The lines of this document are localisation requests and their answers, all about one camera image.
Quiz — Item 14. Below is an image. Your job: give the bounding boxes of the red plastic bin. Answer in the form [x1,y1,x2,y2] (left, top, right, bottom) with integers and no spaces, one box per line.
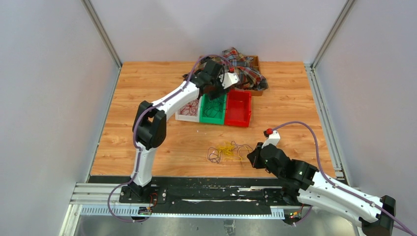
[224,90,252,127]

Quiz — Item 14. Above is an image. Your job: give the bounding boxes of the green plastic bin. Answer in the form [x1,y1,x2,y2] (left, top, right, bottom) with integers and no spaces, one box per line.
[200,95,227,125]

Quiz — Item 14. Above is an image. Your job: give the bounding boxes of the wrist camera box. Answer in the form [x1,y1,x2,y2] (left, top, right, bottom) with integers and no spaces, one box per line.
[262,128,281,148]
[218,72,240,89]

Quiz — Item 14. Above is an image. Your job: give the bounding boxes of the plaid flannel shirt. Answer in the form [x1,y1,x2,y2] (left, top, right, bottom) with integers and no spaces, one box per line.
[181,47,269,94]

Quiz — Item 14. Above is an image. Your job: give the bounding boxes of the red wire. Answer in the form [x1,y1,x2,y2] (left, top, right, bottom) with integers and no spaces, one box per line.
[179,100,200,117]

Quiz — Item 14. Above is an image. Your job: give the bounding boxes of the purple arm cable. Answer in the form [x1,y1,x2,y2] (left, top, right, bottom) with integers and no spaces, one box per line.
[108,54,234,224]
[272,120,416,236]

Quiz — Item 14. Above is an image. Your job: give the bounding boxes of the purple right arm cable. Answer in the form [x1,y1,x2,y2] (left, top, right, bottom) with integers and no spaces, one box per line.
[272,120,416,236]

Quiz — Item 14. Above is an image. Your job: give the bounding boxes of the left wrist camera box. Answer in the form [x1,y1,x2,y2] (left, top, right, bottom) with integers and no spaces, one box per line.
[218,72,240,89]

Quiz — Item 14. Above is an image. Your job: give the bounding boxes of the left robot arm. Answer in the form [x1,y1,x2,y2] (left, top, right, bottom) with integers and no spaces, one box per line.
[127,59,228,203]

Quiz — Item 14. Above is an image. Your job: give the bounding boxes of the wooden tray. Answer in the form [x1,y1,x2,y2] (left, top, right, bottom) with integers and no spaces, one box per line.
[199,55,264,97]

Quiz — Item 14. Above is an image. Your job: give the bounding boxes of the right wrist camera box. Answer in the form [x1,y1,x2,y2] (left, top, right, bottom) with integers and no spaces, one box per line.
[262,128,281,148]

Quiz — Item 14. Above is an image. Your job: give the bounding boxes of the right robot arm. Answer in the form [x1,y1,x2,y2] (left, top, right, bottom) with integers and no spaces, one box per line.
[247,143,396,236]

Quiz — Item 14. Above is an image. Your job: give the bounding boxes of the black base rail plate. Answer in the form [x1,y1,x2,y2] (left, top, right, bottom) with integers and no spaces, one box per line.
[87,176,306,222]

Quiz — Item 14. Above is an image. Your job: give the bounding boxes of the blue wire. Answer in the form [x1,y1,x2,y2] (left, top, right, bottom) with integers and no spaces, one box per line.
[203,96,226,118]

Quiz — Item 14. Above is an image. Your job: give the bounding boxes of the white plastic bin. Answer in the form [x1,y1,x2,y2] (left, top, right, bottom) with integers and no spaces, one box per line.
[175,99,201,123]

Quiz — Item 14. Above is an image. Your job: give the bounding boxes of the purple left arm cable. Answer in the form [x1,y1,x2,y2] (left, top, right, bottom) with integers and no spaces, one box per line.
[108,54,234,224]

